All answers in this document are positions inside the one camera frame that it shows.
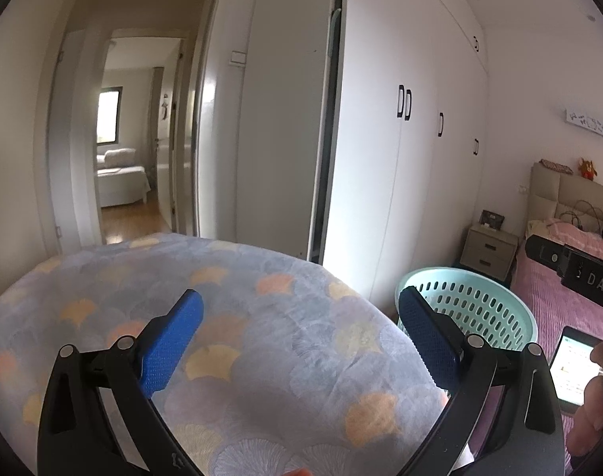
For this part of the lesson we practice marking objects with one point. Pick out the smartphone with lit screen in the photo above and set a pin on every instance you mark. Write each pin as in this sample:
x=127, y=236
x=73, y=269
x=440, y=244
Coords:
x=572, y=367

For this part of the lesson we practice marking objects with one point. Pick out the white door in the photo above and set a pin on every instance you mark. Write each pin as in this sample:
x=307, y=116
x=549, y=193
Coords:
x=281, y=134

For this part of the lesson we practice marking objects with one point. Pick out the orange plush toy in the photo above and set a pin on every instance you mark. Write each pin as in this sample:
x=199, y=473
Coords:
x=588, y=168

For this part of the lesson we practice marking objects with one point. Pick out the pink striped folded blanket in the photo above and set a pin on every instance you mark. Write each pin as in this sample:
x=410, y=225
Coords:
x=574, y=238

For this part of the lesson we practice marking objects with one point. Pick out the person's right hand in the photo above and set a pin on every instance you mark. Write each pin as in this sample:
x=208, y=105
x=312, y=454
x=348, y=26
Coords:
x=599, y=406

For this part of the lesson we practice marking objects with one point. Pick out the window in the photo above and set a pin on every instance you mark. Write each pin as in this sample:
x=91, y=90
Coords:
x=108, y=116

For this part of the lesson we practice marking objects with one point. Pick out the light teal plastic basket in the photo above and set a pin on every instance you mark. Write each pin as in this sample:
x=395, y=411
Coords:
x=502, y=307

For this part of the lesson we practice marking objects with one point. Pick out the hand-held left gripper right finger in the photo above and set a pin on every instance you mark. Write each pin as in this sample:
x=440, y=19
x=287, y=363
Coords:
x=428, y=337

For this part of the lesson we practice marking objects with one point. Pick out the white wall decoration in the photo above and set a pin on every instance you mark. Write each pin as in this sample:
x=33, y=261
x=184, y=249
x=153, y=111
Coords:
x=591, y=123

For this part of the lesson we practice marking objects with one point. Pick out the patterned pouch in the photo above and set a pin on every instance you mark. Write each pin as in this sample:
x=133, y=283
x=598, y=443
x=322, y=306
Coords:
x=556, y=166

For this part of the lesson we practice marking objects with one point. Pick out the beige padded headboard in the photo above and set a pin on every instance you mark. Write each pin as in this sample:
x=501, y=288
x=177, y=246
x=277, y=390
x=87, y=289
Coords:
x=554, y=193

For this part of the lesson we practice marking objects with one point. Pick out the dark photo frame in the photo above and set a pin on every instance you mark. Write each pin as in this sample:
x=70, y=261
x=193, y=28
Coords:
x=493, y=219

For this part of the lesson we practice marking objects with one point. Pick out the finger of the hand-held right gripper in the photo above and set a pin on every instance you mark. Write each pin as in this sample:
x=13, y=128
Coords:
x=544, y=253

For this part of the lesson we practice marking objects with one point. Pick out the white light switch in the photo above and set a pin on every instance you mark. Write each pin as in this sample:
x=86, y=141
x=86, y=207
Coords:
x=238, y=57

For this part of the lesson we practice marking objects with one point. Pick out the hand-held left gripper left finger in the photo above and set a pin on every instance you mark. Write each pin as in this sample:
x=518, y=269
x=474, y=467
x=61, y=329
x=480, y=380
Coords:
x=170, y=342

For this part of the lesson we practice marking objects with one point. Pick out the white sofa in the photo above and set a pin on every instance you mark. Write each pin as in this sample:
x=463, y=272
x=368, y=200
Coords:
x=120, y=178

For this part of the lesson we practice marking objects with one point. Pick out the white wardrobe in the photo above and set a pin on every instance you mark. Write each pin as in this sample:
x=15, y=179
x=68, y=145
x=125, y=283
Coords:
x=381, y=183

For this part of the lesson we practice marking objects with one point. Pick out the beige nightstand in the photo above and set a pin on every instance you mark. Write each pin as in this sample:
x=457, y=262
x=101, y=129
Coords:
x=490, y=253

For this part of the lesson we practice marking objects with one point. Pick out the bed with purple cover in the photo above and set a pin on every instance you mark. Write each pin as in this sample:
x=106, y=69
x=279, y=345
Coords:
x=544, y=307

